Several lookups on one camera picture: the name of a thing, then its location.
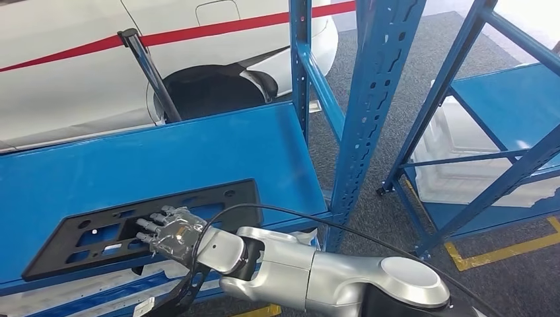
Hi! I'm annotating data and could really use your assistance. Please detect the black camera bracket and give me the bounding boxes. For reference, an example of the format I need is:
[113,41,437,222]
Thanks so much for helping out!
[144,262,211,317]

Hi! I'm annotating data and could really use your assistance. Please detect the black plastic panel part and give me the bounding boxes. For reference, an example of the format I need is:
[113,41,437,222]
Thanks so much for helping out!
[20,178,264,282]

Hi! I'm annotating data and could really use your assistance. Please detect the blue metal shelf rack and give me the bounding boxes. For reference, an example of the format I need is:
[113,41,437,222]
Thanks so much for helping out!
[0,0,427,317]
[376,0,560,259]

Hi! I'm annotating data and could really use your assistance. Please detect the black cable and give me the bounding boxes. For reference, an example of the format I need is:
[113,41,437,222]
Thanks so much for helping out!
[172,203,508,317]

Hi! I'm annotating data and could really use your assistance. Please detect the white plastic crate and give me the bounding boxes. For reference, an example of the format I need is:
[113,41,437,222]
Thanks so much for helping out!
[0,262,228,317]
[411,80,560,209]

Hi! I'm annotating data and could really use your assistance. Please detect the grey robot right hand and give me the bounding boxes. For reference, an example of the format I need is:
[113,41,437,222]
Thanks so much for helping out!
[134,204,208,269]

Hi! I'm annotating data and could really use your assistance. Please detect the red barrier belt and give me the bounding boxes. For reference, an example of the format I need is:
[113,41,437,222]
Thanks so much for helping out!
[0,0,356,74]

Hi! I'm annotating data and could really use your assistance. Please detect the yellow floor tape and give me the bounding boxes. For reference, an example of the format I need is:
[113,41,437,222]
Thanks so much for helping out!
[404,179,560,272]
[229,304,283,317]

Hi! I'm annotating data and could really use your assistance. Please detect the white car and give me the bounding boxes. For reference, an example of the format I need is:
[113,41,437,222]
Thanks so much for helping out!
[0,0,340,152]

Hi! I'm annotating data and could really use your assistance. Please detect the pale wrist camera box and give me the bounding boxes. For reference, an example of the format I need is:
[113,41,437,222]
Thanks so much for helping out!
[132,297,156,317]

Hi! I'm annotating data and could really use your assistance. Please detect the chrome stanchion post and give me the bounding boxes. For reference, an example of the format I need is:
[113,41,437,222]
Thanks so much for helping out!
[117,28,182,124]

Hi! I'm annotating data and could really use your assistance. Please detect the black car wheel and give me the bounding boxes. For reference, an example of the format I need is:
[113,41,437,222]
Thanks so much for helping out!
[154,64,279,123]

